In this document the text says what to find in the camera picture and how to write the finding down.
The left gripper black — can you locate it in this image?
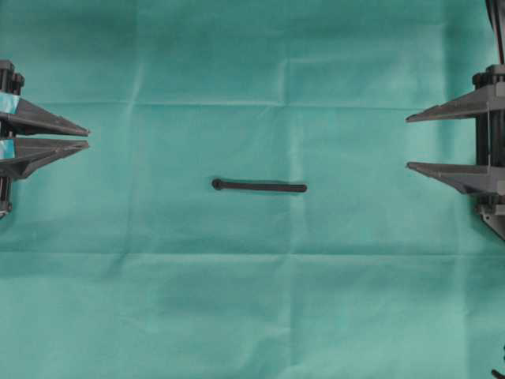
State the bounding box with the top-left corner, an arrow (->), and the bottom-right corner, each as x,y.
1,59 -> 90,218

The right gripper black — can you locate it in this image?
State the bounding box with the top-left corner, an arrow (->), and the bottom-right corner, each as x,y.
406,65 -> 504,238

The black Velcro strap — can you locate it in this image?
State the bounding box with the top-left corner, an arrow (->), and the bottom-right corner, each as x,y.
211,178 -> 308,194

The green table cloth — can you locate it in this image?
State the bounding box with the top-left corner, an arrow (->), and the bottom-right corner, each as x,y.
1,1 -> 504,378

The black cable top right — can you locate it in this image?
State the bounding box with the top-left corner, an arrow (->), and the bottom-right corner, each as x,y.
483,0 -> 505,64

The black cable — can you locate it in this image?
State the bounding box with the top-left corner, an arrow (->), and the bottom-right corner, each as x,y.
490,343 -> 505,379
483,0 -> 505,64

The black cable bottom right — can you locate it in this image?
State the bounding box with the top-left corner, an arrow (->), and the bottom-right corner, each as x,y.
490,343 -> 505,379

